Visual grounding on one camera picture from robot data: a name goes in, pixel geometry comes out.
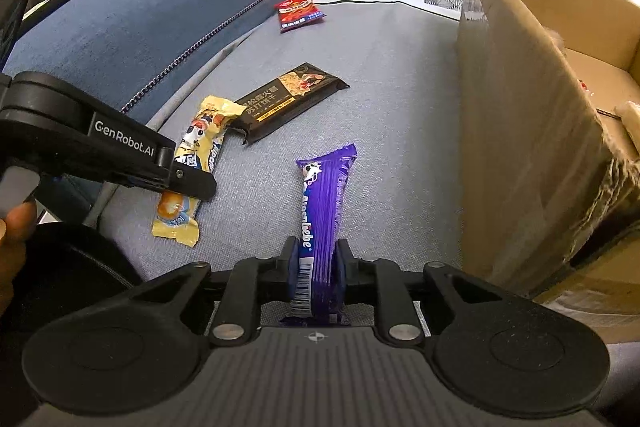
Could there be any person's left hand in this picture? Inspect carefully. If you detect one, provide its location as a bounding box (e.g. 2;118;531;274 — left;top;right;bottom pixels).
0;201;39;314

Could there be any yellow candy packet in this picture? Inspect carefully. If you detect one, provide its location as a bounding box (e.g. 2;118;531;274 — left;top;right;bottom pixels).
151;94;247;248

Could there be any purple candy packet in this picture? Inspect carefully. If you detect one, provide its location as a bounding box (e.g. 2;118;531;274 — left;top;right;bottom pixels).
280;143;358;328

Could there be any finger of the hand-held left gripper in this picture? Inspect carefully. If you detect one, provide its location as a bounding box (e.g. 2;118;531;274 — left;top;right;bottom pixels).
169;163;219;204

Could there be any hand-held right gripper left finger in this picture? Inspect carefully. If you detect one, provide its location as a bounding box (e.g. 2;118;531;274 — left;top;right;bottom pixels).
126;236;301;348

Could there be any brown cardboard box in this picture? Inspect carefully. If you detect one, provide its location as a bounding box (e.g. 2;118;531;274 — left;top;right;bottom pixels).
454;0;640;303

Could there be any red snack packet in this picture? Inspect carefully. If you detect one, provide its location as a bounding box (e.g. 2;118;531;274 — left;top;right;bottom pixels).
275;0;326;34

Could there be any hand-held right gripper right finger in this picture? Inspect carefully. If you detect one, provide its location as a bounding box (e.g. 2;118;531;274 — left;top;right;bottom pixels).
334;238;532;344

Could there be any black biscuit packet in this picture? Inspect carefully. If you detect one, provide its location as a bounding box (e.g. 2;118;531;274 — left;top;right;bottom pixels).
227;62;351;146

